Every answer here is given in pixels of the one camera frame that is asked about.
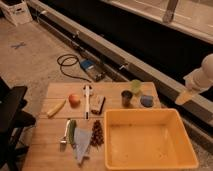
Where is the dark metal cup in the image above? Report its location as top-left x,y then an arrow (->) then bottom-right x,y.
121,90 -> 133,107

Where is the white cardboard box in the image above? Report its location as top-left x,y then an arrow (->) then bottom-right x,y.
0,0 -> 32,26

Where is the light blue cloth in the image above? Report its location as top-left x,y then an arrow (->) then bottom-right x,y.
74,128 -> 92,164

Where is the silver spatula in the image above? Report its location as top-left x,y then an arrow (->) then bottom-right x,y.
60,119 -> 70,145

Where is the yellow plastic tray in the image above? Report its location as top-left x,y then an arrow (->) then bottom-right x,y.
104,109 -> 199,171

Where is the red orange apple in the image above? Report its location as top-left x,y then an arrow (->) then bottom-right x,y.
68,94 -> 80,107

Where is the brown white sponge block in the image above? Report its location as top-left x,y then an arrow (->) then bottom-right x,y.
91,95 -> 105,115

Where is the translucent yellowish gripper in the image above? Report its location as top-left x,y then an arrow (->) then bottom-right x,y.
175,76 -> 201,105

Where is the black cable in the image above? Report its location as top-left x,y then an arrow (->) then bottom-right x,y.
56,53 -> 93,83

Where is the green plastic cup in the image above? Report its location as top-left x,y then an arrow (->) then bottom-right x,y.
131,79 -> 141,95

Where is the blue power box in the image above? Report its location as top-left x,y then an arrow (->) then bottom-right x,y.
79,58 -> 107,82

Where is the green cucumber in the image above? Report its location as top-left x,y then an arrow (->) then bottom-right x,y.
68,120 -> 77,146

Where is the yellow banana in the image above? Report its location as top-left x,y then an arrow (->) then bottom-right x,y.
47,100 -> 66,118

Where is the black chair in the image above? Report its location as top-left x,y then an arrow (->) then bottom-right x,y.
0,77 -> 36,171

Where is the bunch of dark grapes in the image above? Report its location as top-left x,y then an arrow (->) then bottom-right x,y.
90,120 -> 104,146

